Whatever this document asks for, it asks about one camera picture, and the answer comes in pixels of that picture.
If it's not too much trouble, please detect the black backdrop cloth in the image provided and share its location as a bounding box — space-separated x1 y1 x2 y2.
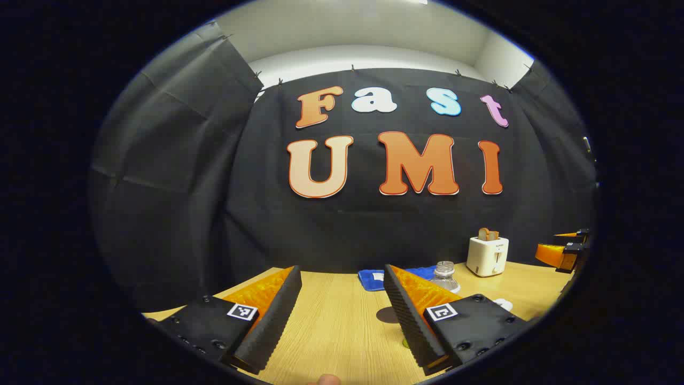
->
88 21 599 313

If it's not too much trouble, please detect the clear water bottle white label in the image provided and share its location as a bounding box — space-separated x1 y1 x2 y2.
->
430 261 461 294

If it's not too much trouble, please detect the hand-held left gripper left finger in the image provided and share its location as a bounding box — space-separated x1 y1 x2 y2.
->
144 266 302 375

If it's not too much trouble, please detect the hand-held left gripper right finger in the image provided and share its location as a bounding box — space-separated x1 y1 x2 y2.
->
383 264 538 376

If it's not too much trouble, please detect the white toaster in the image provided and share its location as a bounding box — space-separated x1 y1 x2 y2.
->
467 235 509 278

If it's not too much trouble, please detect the blue cloth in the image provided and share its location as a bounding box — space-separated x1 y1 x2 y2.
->
357 266 437 292

